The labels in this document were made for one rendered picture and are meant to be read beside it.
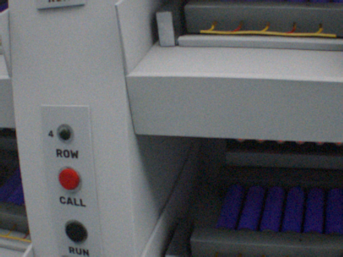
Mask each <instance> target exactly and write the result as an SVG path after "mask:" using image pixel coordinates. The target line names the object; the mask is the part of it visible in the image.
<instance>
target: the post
mask: <svg viewBox="0 0 343 257"><path fill-rule="evenodd" d="M118 1H120V0H86V3H85V4H83V5H77V6H65V7H54V8H46V9H36V8H37V7H36V0H9V26H10V28H9V31H10V55H11V65H12V68H11V71H12V86H13V100H14V104H13V105H14V111H15V126H16V132H17V141H18V152H19V158H20V168H21V177H22V183H23V191H24V198H25V203H26V212H27V215H28V223H29V230H30V233H31V242H32V246H33V252H34V257H69V256H63V255H59V252H58V247H57V241H56V235H55V224H54V221H53V213H52V206H51V201H50V189H49V183H48V178H47V166H46V159H45V147H44V141H43V129H42V111H41V105H73V106H84V105H89V117H90V126H91V142H92V159H93V165H94V175H95V184H96V196H97V208H98V216H99V224H100V236H101V239H102V253H103V256H104V257H141V254H142V253H143V250H144V249H145V247H146V243H147V241H148V240H149V238H150V236H151V234H152V232H153V229H154V227H155V225H156V223H157V221H158V219H159V217H160V215H161V213H162V210H163V209H164V207H165V204H166V201H167V199H168V197H169V195H170V192H171V191H172V189H173V186H174V184H175V182H176V180H177V178H178V176H179V174H180V172H181V169H182V167H183V165H184V162H185V161H186V158H187V156H188V154H189V152H190V150H191V148H192V145H193V144H194V143H196V144H197V154H198V171H199V176H200V184H202V161H201V156H202V138H201V137H193V136H166V135H140V134H135V132H134V126H133V122H132V115H131V112H130V105H129V103H130V102H129V95H128V91H127V84H126V78H125V74H124V65H123V59H122V55H121V49H120V47H121V46H120V42H119V35H118V27H117V23H116V14H115V9H114V5H115V4H116V3H117V2H118Z"/></svg>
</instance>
